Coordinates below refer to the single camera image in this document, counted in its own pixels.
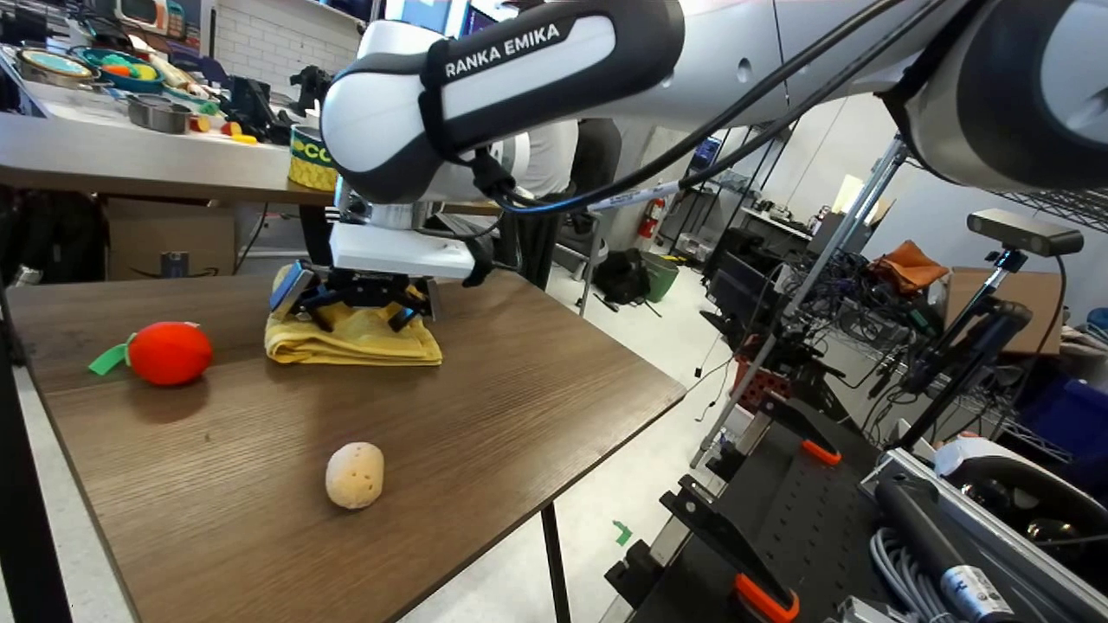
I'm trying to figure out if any black stereo camera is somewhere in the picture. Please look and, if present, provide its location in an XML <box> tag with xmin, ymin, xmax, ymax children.
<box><xmin>964</xmin><ymin>207</ymin><xmax>1088</xmax><ymax>264</ymax></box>

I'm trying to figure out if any black clamp orange handle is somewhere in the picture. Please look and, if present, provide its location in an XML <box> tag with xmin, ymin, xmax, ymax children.
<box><xmin>659</xmin><ymin>469</ymin><xmax>808</xmax><ymax>623</ymax></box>
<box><xmin>794</xmin><ymin>432</ymin><xmax>848</xmax><ymax>474</ymax></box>

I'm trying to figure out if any brown cardboard box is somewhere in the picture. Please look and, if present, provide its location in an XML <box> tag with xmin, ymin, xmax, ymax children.
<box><xmin>104</xmin><ymin>197</ymin><xmax>242</xmax><ymax>281</ymax></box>

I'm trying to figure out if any beige round potato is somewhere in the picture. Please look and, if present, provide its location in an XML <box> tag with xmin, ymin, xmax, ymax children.
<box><xmin>322</xmin><ymin>440</ymin><xmax>392</xmax><ymax>515</ymax></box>

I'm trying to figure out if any black table frame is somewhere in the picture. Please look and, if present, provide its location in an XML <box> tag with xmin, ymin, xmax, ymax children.
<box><xmin>538</xmin><ymin>498</ymin><xmax>579</xmax><ymax>623</ymax></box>

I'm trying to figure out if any black camera stand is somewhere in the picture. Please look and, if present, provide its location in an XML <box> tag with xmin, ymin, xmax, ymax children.
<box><xmin>886</xmin><ymin>244</ymin><xmax>1039</xmax><ymax>455</ymax></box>

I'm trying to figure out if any black backpack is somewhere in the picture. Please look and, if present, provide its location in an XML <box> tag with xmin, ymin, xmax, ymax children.
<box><xmin>593</xmin><ymin>244</ymin><xmax>656</xmax><ymax>312</ymax></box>

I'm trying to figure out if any person in black shirt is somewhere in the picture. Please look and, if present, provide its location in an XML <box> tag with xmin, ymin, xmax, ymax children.
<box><xmin>571</xmin><ymin>114</ymin><xmax>629</xmax><ymax>216</ymax></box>

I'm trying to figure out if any metal wire shelf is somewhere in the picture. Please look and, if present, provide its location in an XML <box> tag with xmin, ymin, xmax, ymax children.
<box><xmin>1016</xmin><ymin>183</ymin><xmax>1108</xmax><ymax>235</ymax></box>

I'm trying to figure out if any yellow towel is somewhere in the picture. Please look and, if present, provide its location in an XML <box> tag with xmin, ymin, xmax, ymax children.
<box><xmin>260</xmin><ymin>299</ymin><xmax>447</xmax><ymax>369</ymax></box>

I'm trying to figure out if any long grey desk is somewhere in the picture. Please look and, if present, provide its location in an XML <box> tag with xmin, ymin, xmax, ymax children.
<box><xmin>0</xmin><ymin>108</ymin><xmax>339</xmax><ymax>212</ymax></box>

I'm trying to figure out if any silver aluminium pole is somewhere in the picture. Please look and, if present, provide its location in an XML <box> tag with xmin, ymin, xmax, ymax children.
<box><xmin>690</xmin><ymin>131</ymin><xmax>914</xmax><ymax>463</ymax></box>

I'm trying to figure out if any orange folded cloth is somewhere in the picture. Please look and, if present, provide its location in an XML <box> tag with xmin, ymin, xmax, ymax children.
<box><xmin>870</xmin><ymin>237</ymin><xmax>952</xmax><ymax>298</ymax></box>

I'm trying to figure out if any red fire extinguisher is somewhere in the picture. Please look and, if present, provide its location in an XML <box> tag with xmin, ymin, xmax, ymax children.
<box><xmin>634</xmin><ymin>191</ymin><xmax>675</xmax><ymax>244</ymax></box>

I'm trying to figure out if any red ball with green tag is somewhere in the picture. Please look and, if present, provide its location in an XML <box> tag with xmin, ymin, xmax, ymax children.
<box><xmin>87</xmin><ymin>317</ymin><xmax>220</xmax><ymax>391</ymax></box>

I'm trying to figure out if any brown shoe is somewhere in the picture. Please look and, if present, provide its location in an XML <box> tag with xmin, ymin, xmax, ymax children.
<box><xmin>1016</xmin><ymin>374</ymin><xmax>1108</xmax><ymax>469</ymax></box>

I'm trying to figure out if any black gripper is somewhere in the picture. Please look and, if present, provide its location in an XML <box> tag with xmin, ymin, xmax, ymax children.
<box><xmin>287</xmin><ymin>265</ymin><xmax>439</xmax><ymax>335</ymax></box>

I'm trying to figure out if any black storage rack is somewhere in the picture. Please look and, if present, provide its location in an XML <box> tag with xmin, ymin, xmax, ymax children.
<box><xmin>665</xmin><ymin>125</ymin><xmax>818</xmax><ymax>265</ymax></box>

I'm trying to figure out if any green yellow round tin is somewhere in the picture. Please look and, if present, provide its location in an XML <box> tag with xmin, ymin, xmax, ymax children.
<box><xmin>283</xmin><ymin>125</ymin><xmax>339</xmax><ymax>197</ymax></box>

